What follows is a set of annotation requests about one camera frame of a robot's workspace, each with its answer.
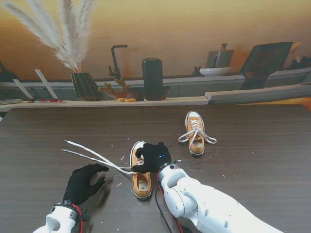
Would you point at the right robot hand black glove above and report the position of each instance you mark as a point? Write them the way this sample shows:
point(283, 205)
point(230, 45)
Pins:
point(155, 157)

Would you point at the left robot hand black glove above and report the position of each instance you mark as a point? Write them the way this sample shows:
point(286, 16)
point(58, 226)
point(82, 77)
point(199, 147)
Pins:
point(77, 187)

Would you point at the white shoelace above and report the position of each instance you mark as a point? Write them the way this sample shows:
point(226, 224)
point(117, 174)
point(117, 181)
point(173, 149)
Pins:
point(125, 170)
point(197, 130)

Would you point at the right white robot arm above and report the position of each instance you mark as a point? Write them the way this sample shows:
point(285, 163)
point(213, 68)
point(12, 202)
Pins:
point(206, 201)

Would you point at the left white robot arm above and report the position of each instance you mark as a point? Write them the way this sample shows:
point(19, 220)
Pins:
point(60, 218)

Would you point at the printed kitchen backdrop banner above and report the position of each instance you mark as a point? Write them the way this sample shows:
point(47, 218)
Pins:
point(170, 29)

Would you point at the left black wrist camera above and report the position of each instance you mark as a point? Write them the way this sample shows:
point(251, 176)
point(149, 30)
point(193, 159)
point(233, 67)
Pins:
point(84, 214)

